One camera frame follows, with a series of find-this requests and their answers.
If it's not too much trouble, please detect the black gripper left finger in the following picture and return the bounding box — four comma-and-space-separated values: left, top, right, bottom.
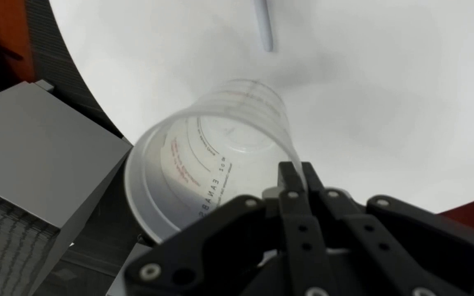
123, 162, 335, 296

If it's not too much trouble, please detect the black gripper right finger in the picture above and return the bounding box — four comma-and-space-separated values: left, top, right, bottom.
302, 162, 474, 296

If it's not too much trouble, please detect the clear plastic measuring cup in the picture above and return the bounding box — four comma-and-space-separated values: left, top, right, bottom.
123, 78, 302, 243

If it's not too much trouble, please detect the black capped grey pen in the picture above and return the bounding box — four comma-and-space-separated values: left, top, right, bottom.
251, 0, 274, 52

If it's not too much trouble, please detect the grey metal box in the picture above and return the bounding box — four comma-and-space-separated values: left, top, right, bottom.
0, 80, 130, 296

